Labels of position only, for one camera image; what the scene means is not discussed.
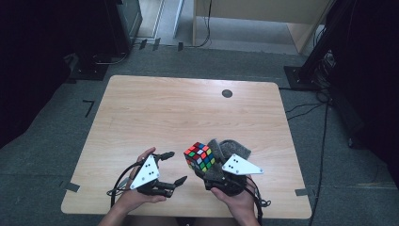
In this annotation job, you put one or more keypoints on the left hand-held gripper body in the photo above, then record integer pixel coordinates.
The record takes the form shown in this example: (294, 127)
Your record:
(144, 172)

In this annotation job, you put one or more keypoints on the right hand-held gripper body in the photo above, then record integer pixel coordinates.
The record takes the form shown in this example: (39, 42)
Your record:
(238, 166)

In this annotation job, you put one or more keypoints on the multicoloured puzzle cube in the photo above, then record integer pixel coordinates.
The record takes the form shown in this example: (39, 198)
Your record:
(199, 157)

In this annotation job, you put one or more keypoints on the grey fuzzy cloth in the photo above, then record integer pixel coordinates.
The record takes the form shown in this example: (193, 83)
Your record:
(235, 147)

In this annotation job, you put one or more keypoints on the person's left hand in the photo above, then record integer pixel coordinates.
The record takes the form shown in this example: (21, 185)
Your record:
(135, 197)

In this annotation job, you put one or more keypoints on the person's right hand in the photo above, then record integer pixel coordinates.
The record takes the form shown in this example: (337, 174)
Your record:
(238, 204)

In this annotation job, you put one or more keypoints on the grey tape piece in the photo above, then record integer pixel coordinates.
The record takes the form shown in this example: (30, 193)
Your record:
(301, 192)
(70, 186)

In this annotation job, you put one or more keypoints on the dark round table grommet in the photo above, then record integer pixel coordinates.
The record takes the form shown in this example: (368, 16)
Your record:
(226, 93)

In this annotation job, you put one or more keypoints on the black stand base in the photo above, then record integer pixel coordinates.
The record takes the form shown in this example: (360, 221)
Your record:
(89, 70)

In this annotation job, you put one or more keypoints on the black metal stand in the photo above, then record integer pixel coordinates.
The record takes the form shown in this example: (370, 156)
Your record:
(313, 56)

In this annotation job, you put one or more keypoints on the black cabinet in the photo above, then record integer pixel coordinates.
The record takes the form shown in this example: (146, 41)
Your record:
(125, 25)

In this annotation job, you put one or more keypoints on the dark curtain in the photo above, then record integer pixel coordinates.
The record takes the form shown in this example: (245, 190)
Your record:
(37, 62)
(370, 78)

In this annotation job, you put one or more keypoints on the light wooden desk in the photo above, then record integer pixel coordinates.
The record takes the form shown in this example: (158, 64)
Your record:
(257, 12)

